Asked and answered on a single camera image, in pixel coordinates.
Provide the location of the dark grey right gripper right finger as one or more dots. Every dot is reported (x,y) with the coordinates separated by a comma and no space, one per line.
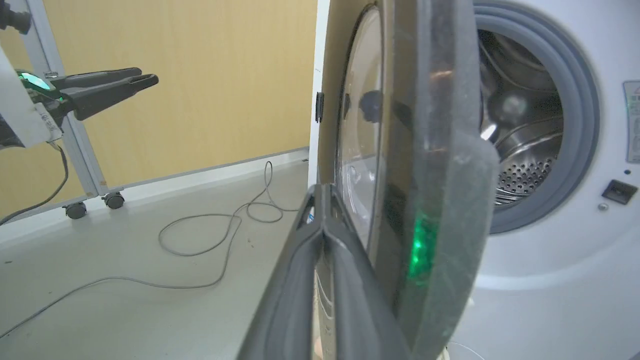
(355,310)

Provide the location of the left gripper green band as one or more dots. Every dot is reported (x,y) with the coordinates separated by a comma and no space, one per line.
(47,92)

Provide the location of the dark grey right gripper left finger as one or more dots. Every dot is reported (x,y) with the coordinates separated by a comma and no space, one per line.
(290,300)

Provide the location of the round washing machine door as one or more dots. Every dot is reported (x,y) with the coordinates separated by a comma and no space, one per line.
(440,175)

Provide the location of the black door latch hook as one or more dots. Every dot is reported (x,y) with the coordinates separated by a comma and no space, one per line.
(319,107)

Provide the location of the white washing machine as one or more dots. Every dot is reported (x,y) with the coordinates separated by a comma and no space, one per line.
(565,280)

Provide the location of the black door lock slot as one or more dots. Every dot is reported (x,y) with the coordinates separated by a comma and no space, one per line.
(619,192)

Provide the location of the grey rubber door gasket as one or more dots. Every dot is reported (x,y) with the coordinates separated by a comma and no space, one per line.
(580,100)

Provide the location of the grey caster wheel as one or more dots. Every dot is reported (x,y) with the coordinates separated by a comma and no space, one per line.
(114,200)
(76,210)

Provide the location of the stainless steel washer drum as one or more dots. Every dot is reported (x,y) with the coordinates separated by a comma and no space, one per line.
(520,150)

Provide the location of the small silver screw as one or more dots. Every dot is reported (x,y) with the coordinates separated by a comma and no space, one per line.
(603,206)

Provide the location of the grey warning label sticker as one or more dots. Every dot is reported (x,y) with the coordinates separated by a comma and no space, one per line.
(633,122)

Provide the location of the aluminium frame on casters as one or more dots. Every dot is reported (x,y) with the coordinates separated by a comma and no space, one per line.
(75,135)

